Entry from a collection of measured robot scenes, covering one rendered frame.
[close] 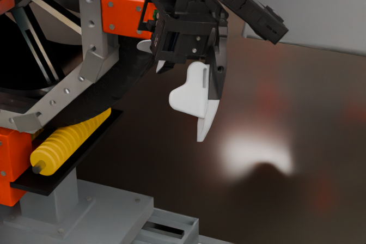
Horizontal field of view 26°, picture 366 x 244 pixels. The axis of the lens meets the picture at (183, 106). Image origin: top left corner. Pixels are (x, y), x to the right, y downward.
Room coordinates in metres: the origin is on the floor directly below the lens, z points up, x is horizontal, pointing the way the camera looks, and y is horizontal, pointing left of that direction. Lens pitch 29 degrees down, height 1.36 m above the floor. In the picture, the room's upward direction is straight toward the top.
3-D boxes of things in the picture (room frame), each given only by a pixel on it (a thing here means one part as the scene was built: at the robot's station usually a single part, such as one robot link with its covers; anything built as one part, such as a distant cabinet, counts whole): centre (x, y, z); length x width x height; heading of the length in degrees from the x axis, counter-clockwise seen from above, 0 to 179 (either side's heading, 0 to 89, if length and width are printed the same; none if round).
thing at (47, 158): (1.40, 0.23, 0.51); 0.29 x 0.06 x 0.06; 158
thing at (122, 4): (1.24, 0.08, 0.85); 0.09 x 0.08 x 0.07; 68
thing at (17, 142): (1.38, 0.36, 0.48); 0.16 x 0.12 x 0.17; 158
